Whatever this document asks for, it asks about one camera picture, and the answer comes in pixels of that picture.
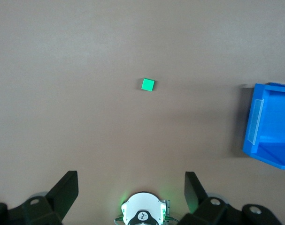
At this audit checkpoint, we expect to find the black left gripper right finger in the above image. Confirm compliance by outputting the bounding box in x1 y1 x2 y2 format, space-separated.
177 172 282 225

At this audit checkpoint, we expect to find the blue plastic storage bin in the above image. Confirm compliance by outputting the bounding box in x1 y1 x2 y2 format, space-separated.
241 82 285 170

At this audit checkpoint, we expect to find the brown table mat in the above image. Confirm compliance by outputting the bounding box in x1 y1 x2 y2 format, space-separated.
0 0 285 225

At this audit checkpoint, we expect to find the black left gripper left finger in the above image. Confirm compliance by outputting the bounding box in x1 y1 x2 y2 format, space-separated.
0 170 79 225

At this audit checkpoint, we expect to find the green cube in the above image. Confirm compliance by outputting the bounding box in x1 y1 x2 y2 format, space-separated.
140 77 156 92

